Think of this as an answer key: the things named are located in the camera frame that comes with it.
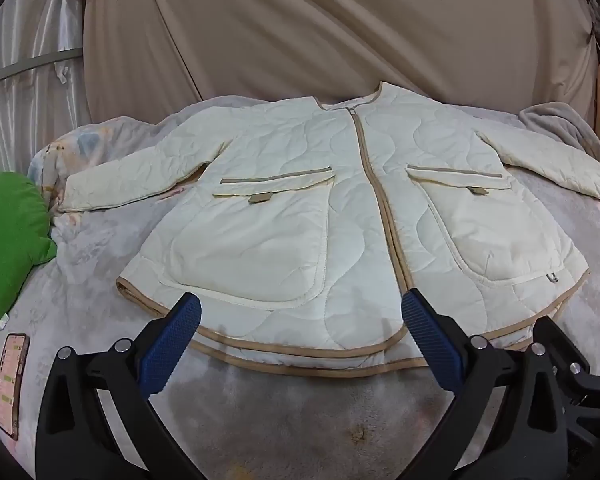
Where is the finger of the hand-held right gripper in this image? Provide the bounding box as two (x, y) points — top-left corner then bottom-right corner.
(532, 315), (600, 442)

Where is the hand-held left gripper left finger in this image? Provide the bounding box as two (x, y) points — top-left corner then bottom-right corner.
(35, 293), (203, 480)

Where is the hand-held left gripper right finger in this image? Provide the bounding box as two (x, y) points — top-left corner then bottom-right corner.
(400, 287), (597, 480)

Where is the cream quilted jacket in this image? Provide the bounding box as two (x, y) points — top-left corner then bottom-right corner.
(57, 81), (600, 379)

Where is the floral grey blanket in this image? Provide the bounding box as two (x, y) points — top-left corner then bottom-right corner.
(0, 102), (600, 480)

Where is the phone with pink case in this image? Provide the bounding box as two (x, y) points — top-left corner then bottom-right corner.
(0, 332), (31, 437)

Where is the plain grey fleece blanket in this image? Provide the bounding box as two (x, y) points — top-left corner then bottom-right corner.
(517, 102), (600, 167)

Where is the green pillow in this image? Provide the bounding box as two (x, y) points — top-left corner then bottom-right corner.
(0, 171), (59, 341)

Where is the white satin curtain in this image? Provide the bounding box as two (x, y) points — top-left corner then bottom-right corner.
(0, 0), (97, 177)

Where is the beige cloth backdrop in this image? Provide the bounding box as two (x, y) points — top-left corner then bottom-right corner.
(82, 0), (600, 124)

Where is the grey rail bar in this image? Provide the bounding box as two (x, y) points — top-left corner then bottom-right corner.
(0, 47), (84, 90)

